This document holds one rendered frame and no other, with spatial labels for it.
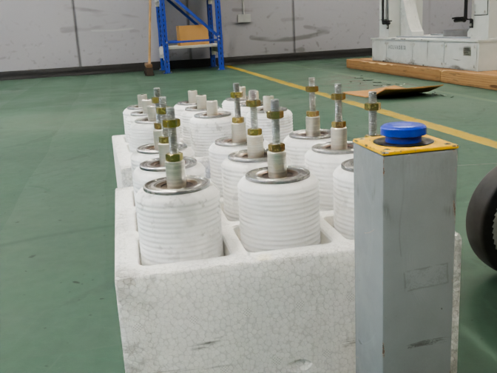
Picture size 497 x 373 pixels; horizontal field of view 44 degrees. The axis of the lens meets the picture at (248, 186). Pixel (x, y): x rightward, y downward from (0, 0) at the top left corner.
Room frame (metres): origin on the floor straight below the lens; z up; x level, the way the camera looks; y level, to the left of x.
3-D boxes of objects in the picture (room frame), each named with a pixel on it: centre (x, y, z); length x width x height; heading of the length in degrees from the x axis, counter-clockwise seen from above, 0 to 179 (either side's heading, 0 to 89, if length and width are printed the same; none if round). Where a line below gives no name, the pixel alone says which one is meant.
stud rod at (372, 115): (0.72, -0.15, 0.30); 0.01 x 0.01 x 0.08
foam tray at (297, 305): (0.82, -0.01, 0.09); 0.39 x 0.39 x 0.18; 11
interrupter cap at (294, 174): (0.70, -0.03, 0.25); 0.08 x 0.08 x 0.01
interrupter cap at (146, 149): (0.91, 0.13, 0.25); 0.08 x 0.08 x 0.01
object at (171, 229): (0.68, 0.08, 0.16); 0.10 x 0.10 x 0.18
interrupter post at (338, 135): (0.84, -0.13, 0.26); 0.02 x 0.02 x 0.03
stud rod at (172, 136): (0.68, 0.08, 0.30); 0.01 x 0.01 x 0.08
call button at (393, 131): (0.55, -0.14, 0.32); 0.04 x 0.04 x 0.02
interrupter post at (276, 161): (0.70, -0.03, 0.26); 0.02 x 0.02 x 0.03
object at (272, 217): (0.70, -0.03, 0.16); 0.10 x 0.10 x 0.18
